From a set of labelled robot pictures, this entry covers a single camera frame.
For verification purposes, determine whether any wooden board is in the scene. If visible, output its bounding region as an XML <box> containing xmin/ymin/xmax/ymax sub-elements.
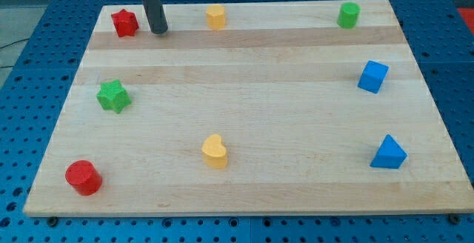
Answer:
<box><xmin>24</xmin><ymin>0</ymin><xmax>473</xmax><ymax>217</ymax></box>

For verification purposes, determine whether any yellow heart block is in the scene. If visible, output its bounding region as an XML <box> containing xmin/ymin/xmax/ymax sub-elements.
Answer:
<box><xmin>201</xmin><ymin>134</ymin><xmax>228</xmax><ymax>169</ymax></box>

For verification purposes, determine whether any yellow hexagon block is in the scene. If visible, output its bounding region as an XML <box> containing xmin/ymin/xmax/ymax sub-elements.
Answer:
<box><xmin>206</xmin><ymin>4</ymin><xmax>227</xmax><ymax>30</ymax></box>

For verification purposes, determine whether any green star block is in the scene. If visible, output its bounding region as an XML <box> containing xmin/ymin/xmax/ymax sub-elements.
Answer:
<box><xmin>96</xmin><ymin>79</ymin><xmax>131</xmax><ymax>113</ymax></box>

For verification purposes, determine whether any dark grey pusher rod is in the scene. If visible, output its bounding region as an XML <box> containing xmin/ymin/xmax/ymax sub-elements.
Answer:
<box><xmin>142</xmin><ymin>0</ymin><xmax>168</xmax><ymax>35</ymax></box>

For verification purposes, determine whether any blue cube block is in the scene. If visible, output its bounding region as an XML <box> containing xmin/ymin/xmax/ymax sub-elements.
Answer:
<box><xmin>358</xmin><ymin>61</ymin><xmax>389</xmax><ymax>94</ymax></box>

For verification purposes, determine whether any red star block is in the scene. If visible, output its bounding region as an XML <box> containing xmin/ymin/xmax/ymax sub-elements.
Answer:
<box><xmin>111</xmin><ymin>9</ymin><xmax>139</xmax><ymax>37</ymax></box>

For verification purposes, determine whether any green cylinder block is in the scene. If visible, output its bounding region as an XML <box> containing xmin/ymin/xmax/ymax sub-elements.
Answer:
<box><xmin>337</xmin><ymin>2</ymin><xmax>361</xmax><ymax>29</ymax></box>

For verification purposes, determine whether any blue triangle block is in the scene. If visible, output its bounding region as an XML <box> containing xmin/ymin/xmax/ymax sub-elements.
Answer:
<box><xmin>370</xmin><ymin>135</ymin><xmax>408</xmax><ymax>169</ymax></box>

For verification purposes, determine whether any red cylinder block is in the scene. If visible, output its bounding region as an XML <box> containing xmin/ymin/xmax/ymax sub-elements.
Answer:
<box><xmin>64</xmin><ymin>160</ymin><xmax>103</xmax><ymax>196</ymax></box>

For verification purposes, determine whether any black cable on floor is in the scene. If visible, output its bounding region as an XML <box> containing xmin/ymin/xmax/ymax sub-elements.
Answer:
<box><xmin>0</xmin><ymin>37</ymin><xmax>30</xmax><ymax>70</ymax></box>

